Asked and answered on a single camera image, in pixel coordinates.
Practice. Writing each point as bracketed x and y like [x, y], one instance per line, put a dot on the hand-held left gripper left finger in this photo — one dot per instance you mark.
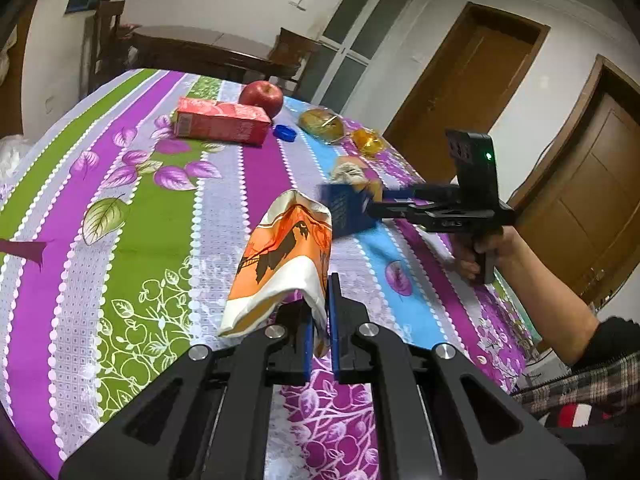
[305, 355]

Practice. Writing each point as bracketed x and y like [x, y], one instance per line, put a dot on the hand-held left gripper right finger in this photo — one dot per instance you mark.
[336, 340]

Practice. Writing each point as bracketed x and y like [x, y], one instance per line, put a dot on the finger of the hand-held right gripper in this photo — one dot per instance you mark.
[425, 191]
[400, 210]

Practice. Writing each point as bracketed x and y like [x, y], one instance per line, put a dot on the blue cigarette box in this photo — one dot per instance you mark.
[345, 207]

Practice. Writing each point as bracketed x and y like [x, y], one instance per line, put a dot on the orange snack bag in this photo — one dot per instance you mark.
[280, 255]

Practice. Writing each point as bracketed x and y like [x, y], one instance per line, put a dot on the person's right forearm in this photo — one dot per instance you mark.
[545, 300]

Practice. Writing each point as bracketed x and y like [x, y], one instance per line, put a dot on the person's right hand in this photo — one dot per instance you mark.
[467, 262]

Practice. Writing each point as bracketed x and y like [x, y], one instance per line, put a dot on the crumpled tissue with tan scraps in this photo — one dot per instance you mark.
[352, 170]

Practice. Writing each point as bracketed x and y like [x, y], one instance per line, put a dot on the yellow crumpled wrapper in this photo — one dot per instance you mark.
[367, 141]

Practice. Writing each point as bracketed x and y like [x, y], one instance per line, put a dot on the bread bun in clear wrap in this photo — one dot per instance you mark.
[320, 124]

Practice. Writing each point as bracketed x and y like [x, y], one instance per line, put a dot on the brown panelled wooden door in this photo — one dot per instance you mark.
[600, 185]

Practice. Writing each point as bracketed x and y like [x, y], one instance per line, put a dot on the blue bottle cap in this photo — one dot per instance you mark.
[284, 132]

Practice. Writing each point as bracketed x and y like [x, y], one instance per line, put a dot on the red apple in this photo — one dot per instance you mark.
[262, 97]

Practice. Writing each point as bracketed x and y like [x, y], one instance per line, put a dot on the white glazed door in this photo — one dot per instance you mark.
[360, 25]

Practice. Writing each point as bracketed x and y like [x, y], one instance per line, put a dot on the wooden chair with carved back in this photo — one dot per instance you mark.
[295, 55]

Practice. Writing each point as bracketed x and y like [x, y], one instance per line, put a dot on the red drink carton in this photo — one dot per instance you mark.
[220, 122]

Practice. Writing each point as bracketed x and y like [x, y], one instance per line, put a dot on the person's plaid clothing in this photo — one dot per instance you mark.
[590, 390]

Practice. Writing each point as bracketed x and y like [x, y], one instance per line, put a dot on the dark wooden dining table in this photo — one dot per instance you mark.
[200, 47]

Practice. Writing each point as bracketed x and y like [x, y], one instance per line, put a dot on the wooden chair with slatted back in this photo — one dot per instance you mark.
[105, 40]

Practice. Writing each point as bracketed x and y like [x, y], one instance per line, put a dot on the white plastic bag on floor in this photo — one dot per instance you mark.
[12, 160]

